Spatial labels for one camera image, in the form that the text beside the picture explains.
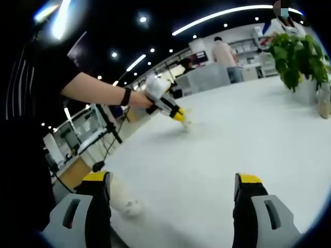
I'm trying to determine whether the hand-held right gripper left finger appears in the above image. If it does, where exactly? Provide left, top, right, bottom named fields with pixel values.
left=41, top=170, right=112, bottom=248

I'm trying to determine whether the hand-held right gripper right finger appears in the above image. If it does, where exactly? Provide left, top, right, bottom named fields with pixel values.
left=232, top=172, right=302, bottom=248

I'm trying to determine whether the person's left hand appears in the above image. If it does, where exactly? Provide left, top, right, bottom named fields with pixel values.
left=128, top=90, right=155, bottom=109

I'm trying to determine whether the black wristband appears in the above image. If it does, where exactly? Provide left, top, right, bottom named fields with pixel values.
left=120, top=87, right=133, bottom=106

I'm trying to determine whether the grey desk partition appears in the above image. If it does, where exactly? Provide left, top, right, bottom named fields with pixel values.
left=182, top=63, right=231, bottom=96

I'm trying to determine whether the small black device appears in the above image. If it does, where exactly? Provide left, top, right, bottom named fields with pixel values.
left=92, top=160, right=105, bottom=173

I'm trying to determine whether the black tripod stand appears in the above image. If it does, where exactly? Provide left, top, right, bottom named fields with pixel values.
left=97, top=103, right=123, bottom=144

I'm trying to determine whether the white side table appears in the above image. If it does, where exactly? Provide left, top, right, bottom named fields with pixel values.
left=77, top=129, right=109, bottom=153

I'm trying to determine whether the white storage shelf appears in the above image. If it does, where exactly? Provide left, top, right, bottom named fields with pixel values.
left=230, top=37, right=275, bottom=78

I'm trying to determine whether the person's black clothing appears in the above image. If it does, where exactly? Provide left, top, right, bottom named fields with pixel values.
left=5, top=38, right=81, bottom=233

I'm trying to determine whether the curved ceiling light strip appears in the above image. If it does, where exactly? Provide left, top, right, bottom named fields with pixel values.
left=172, top=5, right=303, bottom=36

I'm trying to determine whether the potted green plant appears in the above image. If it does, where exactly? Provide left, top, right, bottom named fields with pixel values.
left=267, top=33, right=331, bottom=119

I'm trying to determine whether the black cable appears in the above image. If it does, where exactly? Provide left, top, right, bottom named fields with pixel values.
left=50, top=169, right=77, bottom=194

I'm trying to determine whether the wall display screen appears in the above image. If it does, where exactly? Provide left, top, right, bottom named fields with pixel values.
left=192, top=51, right=209, bottom=64

